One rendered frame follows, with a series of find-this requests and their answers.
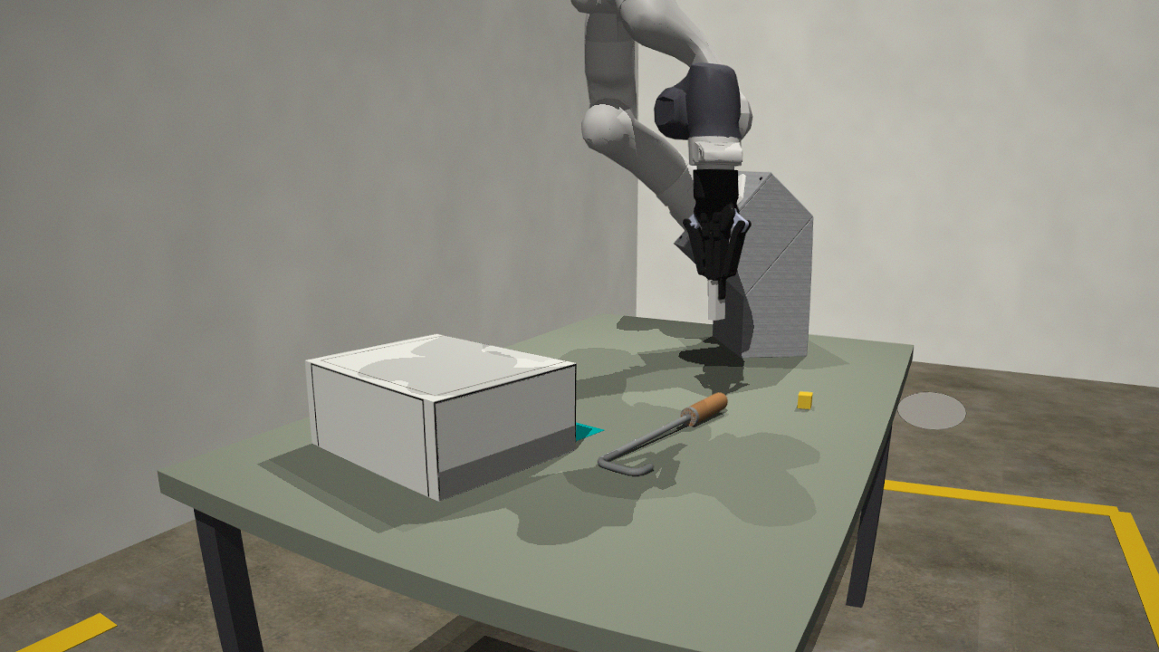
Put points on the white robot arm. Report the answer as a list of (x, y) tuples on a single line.
[(706, 103)]

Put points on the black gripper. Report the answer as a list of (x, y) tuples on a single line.
[(716, 193)]

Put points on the teal square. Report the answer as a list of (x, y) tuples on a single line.
[(583, 431)]

